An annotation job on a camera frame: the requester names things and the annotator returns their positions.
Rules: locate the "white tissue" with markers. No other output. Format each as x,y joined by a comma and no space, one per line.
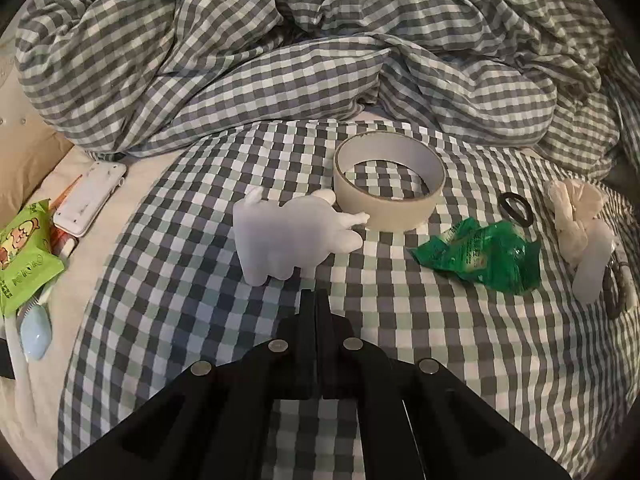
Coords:
575,204

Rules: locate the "white animal figurine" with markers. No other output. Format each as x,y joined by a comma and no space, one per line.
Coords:
273,240

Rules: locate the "grey checkered duvet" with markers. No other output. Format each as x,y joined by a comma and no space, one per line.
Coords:
145,77

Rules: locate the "orange small packet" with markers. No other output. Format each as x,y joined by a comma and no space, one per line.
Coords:
58,237

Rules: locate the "white rectangular case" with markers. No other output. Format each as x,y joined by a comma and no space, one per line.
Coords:
88,196

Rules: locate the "light blue oval case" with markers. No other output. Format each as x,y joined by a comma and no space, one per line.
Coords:
36,332

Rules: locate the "white tape roll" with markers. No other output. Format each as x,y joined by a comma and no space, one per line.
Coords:
395,179

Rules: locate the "beige pillow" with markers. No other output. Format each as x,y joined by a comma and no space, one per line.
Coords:
30,150

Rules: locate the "green snack packet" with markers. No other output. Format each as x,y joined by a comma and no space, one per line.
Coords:
27,262

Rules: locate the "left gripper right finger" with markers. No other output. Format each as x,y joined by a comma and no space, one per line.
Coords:
419,421

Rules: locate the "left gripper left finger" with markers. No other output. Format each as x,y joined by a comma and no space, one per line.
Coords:
211,422

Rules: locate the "green wrapper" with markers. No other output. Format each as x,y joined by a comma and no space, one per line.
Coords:
498,256

